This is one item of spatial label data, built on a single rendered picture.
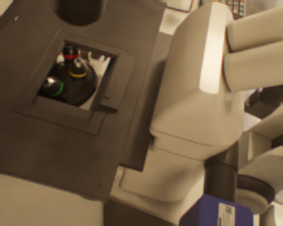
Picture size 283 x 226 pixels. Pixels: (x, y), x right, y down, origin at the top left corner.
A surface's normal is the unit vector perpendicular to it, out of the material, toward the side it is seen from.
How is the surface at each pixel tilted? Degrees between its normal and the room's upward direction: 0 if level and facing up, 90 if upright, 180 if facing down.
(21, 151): 0
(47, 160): 0
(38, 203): 0
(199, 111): 78
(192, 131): 86
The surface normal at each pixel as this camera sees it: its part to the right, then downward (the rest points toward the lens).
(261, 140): 0.33, -0.50
